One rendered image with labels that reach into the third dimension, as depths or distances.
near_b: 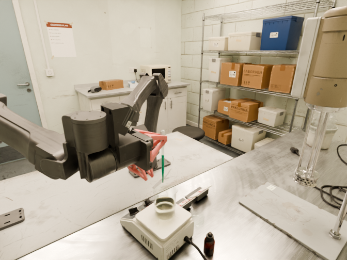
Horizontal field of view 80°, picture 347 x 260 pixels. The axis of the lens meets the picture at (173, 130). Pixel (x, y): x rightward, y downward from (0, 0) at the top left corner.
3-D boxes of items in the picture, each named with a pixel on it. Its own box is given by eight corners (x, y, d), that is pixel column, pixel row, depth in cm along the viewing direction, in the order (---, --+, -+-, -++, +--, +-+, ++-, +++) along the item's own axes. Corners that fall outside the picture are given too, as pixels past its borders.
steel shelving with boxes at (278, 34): (196, 140, 350) (202, 13, 282) (213, 134, 373) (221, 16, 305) (280, 180, 243) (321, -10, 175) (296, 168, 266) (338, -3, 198)
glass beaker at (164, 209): (154, 224, 56) (153, 199, 53) (153, 208, 62) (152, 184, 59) (179, 222, 57) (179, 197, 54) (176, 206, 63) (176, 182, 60)
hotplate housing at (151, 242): (119, 225, 66) (116, 205, 63) (150, 205, 75) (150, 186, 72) (169, 273, 52) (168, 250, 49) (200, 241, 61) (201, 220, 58)
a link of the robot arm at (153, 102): (149, 155, 89) (161, 80, 89) (136, 152, 91) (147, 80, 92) (155, 155, 95) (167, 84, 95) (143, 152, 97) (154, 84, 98)
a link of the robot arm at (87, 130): (119, 109, 38) (67, 102, 42) (85, 124, 31) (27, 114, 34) (122, 164, 43) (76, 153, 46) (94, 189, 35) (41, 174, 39)
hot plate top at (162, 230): (133, 217, 59) (133, 215, 59) (163, 197, 67) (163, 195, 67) (162, 243, 51) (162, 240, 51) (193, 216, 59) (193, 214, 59)
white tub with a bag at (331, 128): (306, 138, 132) (314, 106, 124) (333, 145, 123) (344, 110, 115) (300, 145, 122) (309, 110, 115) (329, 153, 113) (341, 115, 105)
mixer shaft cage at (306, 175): (288, 179, 66) (306, 102, 57) (298, 173, 69) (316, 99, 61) (311, 190, 61) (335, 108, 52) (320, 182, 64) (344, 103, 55)
